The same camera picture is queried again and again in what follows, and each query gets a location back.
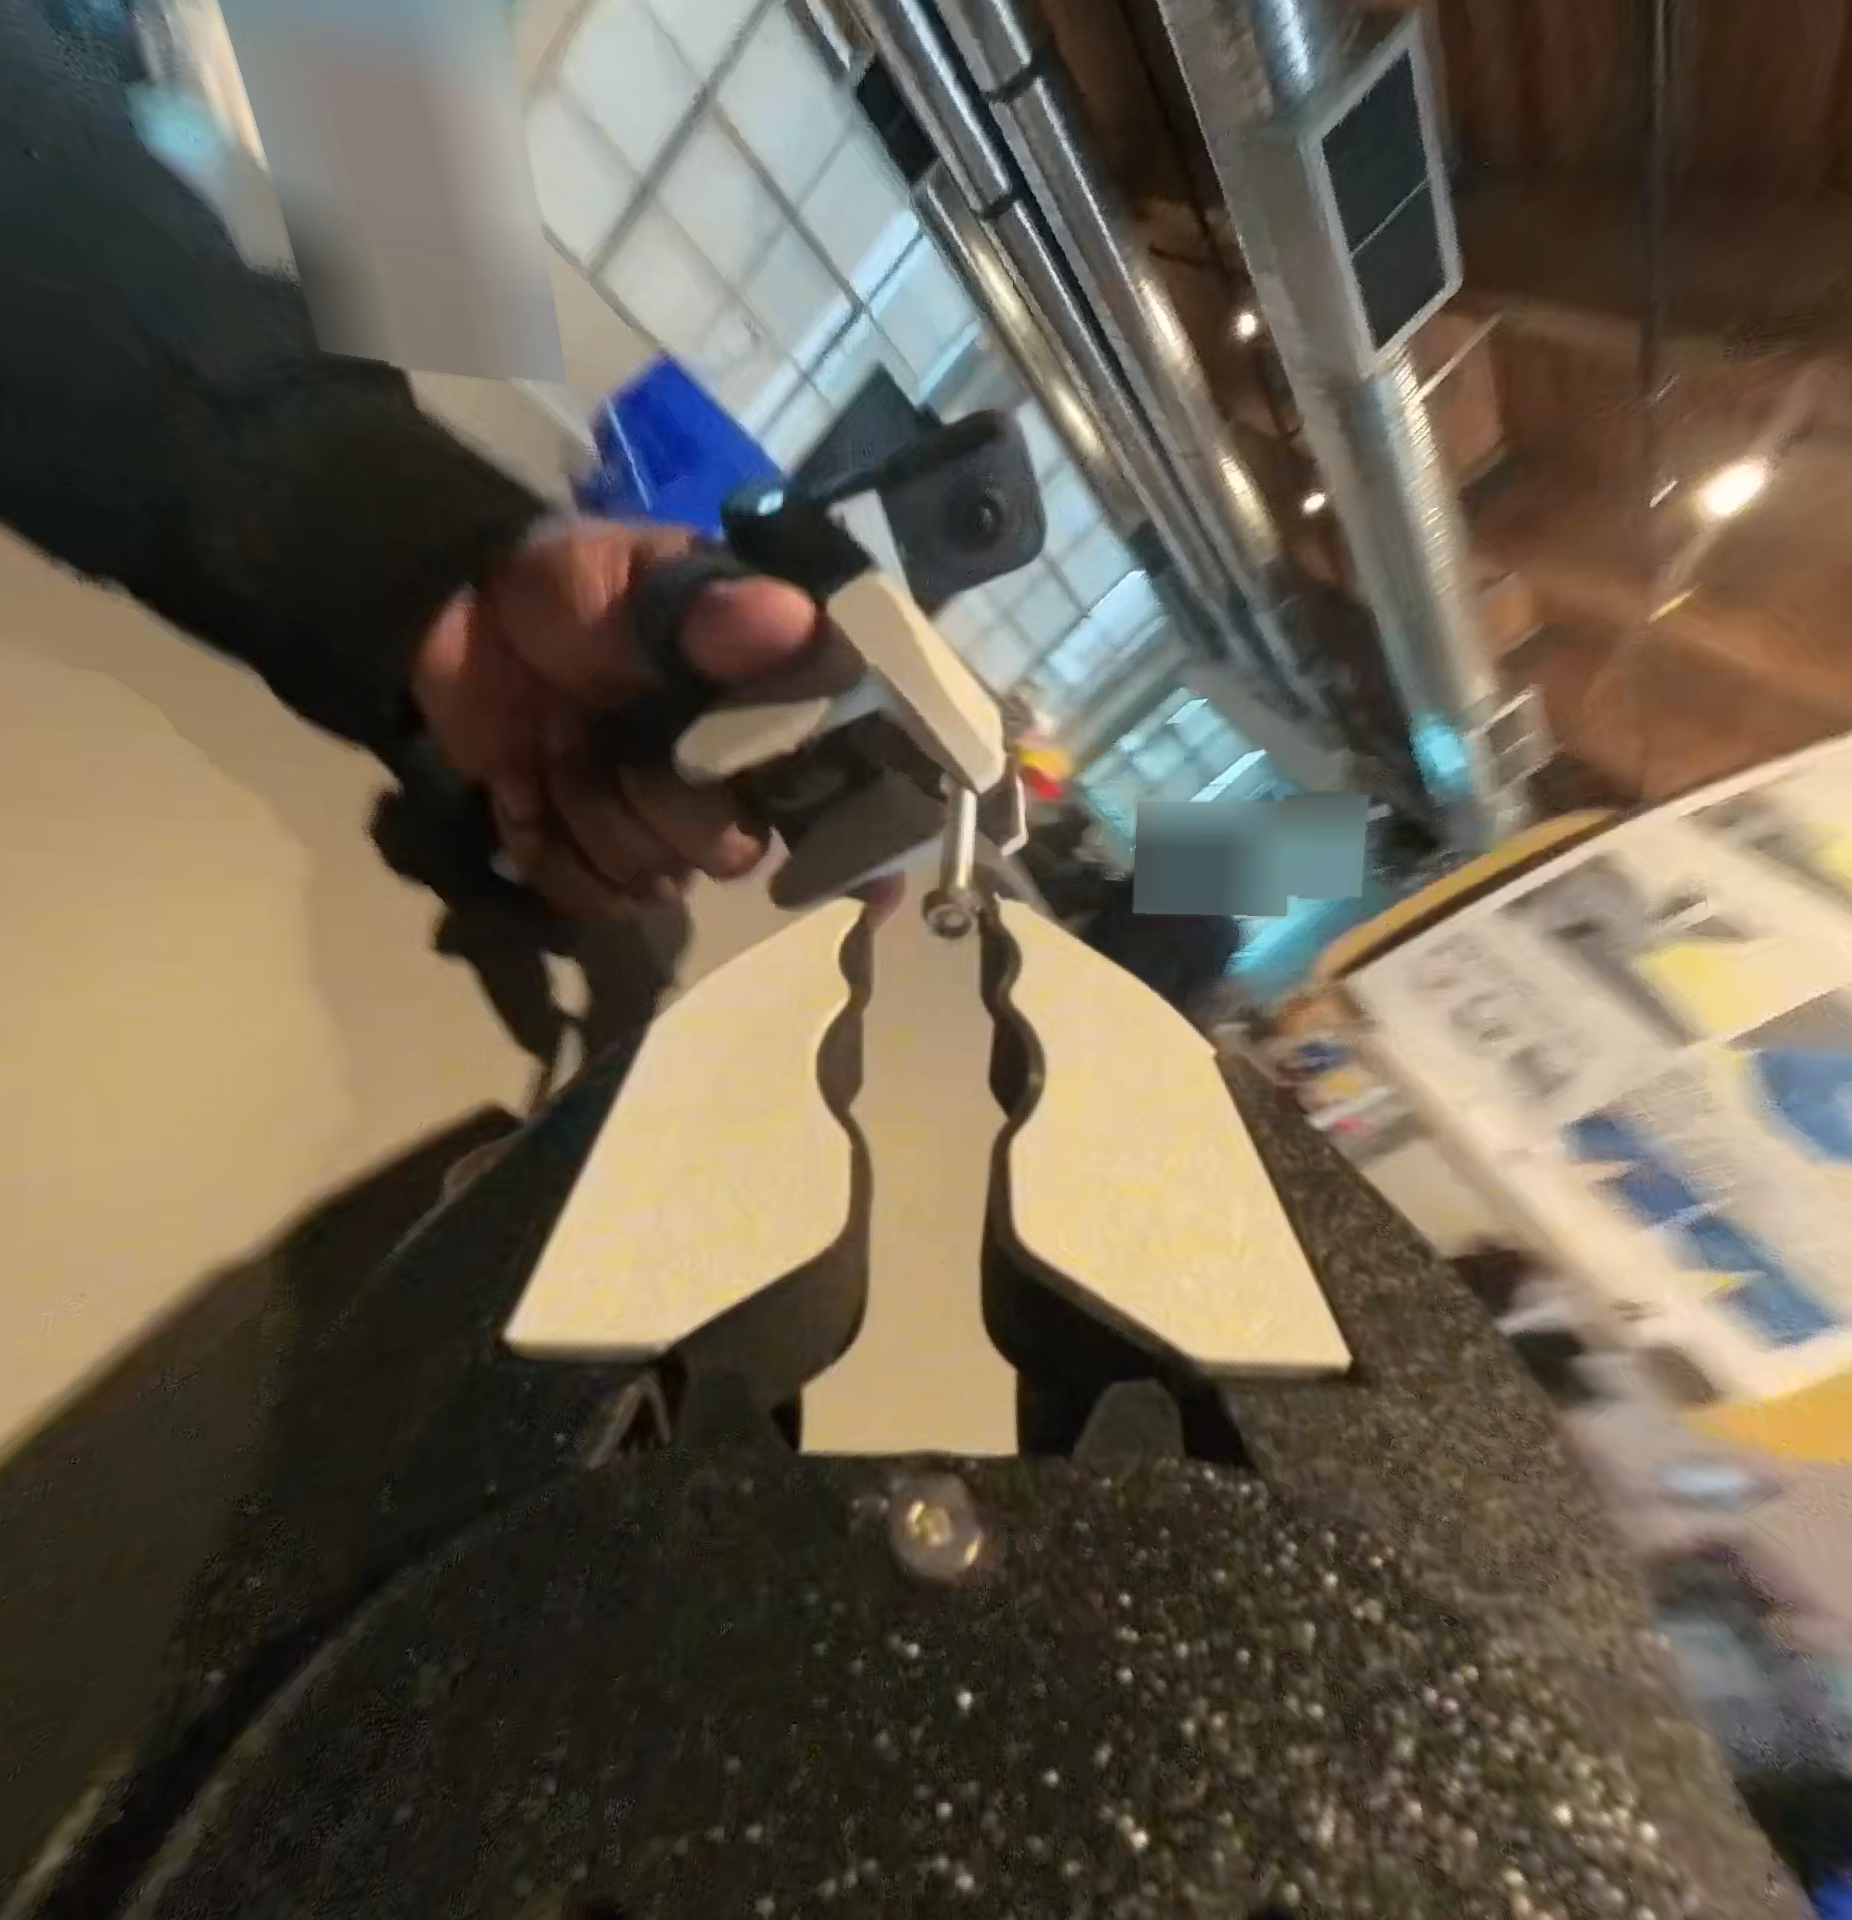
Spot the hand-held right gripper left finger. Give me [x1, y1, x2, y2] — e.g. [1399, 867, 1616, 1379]
[503, 898, 876, 1367]

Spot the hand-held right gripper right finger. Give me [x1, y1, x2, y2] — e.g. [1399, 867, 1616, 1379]
[981, 898, 1357, 1379]

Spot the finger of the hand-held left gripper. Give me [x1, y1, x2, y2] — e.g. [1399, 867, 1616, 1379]
[829, 573, 1012, 797]
[669, 682, 868, 787]

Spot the person's left forearm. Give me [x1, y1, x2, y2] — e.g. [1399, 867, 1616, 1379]
[0, 0, 562, 768]

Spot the person's left hand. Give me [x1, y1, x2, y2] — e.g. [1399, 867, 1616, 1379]
[411, 524, 911, 921]

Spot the blue plastic bin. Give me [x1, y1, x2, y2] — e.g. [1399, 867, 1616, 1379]
[581, 351, 784, 543]

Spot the large window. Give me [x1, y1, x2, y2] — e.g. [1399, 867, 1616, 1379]
[521, 0, 1288, 842]

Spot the printed instruction sheet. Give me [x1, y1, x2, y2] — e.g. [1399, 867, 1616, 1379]
[1348, 735, 1852, 1397]

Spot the silver ventilation duct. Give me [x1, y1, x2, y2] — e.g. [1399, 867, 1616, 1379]
[851, 0, 1318, 707]
[1167, 0, 1542, 842]

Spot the white framed duct vent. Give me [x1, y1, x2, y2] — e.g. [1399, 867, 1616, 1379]
[1285, 32, 1468, 356]

